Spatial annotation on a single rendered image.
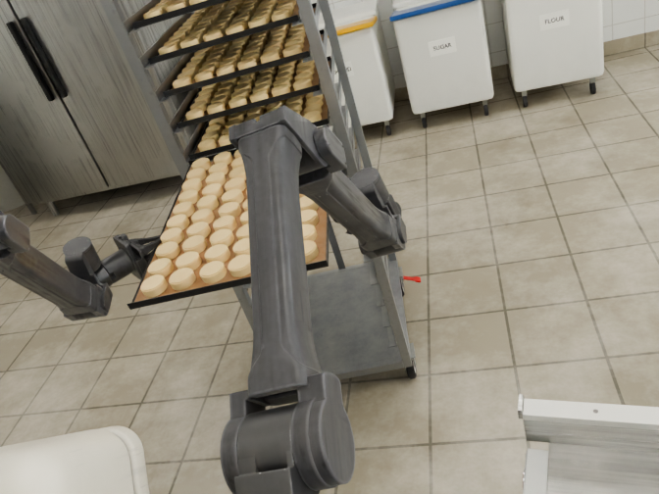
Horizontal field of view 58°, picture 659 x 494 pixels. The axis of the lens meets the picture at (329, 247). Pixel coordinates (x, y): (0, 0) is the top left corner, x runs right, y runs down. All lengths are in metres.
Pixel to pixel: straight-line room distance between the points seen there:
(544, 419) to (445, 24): 3.10
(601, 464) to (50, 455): 0.71
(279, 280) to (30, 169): 4.14
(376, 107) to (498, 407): 2.38
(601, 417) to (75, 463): 0.67
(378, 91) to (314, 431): 3.49
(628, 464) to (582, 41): 3.22
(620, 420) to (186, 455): 1.73
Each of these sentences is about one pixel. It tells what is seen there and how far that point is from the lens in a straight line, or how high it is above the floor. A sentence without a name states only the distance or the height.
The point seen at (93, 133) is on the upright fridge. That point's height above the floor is 0.57.
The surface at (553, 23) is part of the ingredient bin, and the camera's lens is 3.87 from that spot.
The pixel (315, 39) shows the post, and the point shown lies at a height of 1.26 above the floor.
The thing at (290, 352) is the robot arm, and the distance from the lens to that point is 0.57.
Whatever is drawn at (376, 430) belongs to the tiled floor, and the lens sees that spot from 2.11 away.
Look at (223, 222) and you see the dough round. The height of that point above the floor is 1.04.
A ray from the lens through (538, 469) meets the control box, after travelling 0.93.
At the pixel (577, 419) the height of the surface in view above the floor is 0.90.
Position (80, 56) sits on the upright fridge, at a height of 1.06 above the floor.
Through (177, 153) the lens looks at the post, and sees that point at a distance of 1.69.
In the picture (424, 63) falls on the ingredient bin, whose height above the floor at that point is 0.45.
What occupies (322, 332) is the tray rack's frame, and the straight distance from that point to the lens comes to 2.30.
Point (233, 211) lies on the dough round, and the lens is 1.33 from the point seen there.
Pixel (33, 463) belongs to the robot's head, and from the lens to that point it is 0.48.
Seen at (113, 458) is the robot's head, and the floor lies 1.27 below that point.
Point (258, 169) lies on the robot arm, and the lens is 0.67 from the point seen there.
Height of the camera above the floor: 1.61
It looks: 32 degrees down
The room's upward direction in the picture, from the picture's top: 19 degrees counter-clockwise
